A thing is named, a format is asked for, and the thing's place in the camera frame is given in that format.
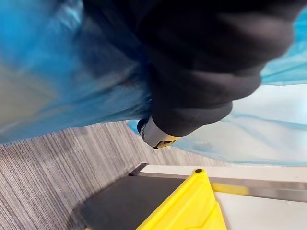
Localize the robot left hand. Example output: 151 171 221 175
81 0 307 150

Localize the blue plastic rubbish bag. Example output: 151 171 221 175
0 0 307 168

